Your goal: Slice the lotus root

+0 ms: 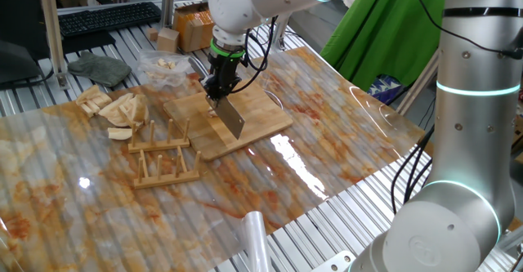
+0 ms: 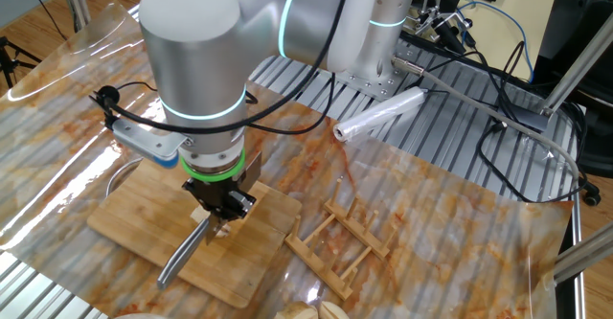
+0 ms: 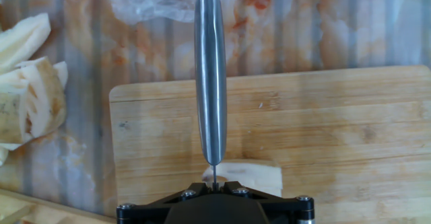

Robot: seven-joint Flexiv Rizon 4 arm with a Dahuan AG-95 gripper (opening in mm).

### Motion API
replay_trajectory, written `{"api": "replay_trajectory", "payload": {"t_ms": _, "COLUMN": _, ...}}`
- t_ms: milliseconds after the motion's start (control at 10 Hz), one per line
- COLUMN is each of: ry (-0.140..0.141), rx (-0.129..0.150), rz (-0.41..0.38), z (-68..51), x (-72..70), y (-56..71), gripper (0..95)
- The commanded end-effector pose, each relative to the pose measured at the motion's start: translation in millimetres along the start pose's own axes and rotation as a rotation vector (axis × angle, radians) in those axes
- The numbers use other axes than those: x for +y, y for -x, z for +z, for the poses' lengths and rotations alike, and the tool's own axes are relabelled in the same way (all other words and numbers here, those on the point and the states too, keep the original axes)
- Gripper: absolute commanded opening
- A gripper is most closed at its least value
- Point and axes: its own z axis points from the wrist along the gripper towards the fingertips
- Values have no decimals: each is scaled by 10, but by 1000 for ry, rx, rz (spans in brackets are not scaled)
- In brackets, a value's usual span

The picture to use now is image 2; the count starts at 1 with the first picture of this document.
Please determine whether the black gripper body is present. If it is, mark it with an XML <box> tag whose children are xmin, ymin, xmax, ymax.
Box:
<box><xmin>182</xmin><ymin>177</ymin><xmax>240</xmax><ymax>205</ymax></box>

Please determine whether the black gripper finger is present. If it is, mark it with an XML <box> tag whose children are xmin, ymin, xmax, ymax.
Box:
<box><xmin>220</xmin><ymin>192</ymin><xmax>257</xmax><ymax>222</ymax></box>
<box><xmin>184</xmin><ymin>184</ymin><xmax>221</xmax><ymax>219</ymax></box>

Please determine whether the lotus root half piece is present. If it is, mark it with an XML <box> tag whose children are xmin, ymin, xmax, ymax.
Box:
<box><xmin>191</xmin><ymin>206</ymin><xmax>232</xmax><ymax>239</ymax></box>

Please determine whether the steel cleaver knife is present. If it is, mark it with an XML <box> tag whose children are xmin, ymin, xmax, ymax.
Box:
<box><xmin>156</xmin><ymin>150</ymin><xmax>263</xmax><ymax>291</ymax></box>

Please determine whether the lotus root wedge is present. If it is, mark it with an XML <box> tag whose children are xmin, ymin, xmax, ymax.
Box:
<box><xmin>318</xmin><ymin>300</ymin><xmax>351</xmax><ymax>319</ymax></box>

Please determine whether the bamboo cutting board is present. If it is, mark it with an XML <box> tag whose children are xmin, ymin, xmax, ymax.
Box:
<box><xmin>86</xmin><ymin>157</ymin><xmax>304</xmax><ymax>309</ymax></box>

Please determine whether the wooden peg rack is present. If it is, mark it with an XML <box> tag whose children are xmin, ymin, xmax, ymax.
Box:
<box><xmin>284</xmin><ymin>177</ymin><xmax>399</xmax><ymax>302</ymax></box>

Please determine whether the clear plastic film roll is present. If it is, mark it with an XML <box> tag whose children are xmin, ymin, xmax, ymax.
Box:
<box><xmin>332</xmin><ymin>86</ymin><xmax>427</xmax><ymax>144</ymax></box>

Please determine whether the marble pattern plastic mat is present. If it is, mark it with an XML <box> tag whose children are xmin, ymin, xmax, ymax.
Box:
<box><xmin>0</xmin><ymin>0</ymin><xmax>574</xmax><ymax>319</ymax></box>

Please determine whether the black tripod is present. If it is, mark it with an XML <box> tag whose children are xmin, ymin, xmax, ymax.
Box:
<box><xmin>0</xmin><ymin>34</ymin><xmax>43</xmax><ymax>90</ymax></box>

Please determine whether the silver articulated clamp stand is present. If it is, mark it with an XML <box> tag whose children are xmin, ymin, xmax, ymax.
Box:
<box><xmin>406</xmin><ymin>0</ymin><xmax>475</xmax><ymax>57</ymax></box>

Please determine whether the black office chair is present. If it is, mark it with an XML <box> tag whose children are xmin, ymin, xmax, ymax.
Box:
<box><xmin>531</xmin><ymin>0</ymin><xmax>613</xmax><ymax>209</ymax></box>

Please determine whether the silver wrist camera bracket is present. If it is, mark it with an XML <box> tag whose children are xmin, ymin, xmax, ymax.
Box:
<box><xmin>110</xmin><ymin>117</ymin><xmax>189</xmax><ymax>170</ymax></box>

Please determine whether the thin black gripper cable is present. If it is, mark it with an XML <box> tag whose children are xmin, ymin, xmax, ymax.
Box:
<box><xmin>243</xmin><ymin>72</ymin><xmax>336</xmax><ymax>136</ymax></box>

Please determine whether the thick black camera cable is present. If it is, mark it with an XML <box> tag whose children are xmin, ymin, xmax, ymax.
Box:
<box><xmin>89</xmin><ymin>0</ymin><xmax>356</xmax><ymax>136</ymax></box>

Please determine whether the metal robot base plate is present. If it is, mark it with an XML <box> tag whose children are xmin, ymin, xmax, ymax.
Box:
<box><xmin>334</xmin><ymin>35</ymin><xmax>418</xmax><ymax>103</ymax></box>

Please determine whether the aluminium frame post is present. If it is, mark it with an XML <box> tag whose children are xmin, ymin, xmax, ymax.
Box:
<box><xmin>540</xmin><ymin>21</ymin><xmax>613</xmax><ymax>119</ymax></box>
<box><xmin>553</xmin><ymin>222</ymin><xmax>613</xmax><ymax>285</ymax></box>
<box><xmin>57</xmin><ymin>0</ymin><xmax>92</xmax><ymax>33</ymax></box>

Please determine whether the black cable loop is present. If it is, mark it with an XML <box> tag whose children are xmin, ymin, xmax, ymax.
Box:
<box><xmin>477</xmin><ymin>117</ymin><xmax>591</xmax><ymax>204</ymax></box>

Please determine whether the thin black floor cable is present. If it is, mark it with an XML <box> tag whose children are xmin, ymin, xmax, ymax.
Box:
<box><xmin>16</xmin><ymin>0</ymin><xmax>68</xmax><ymax>41</ymax></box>

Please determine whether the black cable bundle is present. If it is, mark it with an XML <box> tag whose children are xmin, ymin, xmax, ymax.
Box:
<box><xmin>449</xmin><ymin>40</ymin><xmax>542</xmax><ymax>124</ymax></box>

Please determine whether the blue cable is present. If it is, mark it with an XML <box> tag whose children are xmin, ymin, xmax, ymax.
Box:
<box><xmin>454</xmin><ymin>0</ymin><xmax>535</xmax><ymax>83</ymax></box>

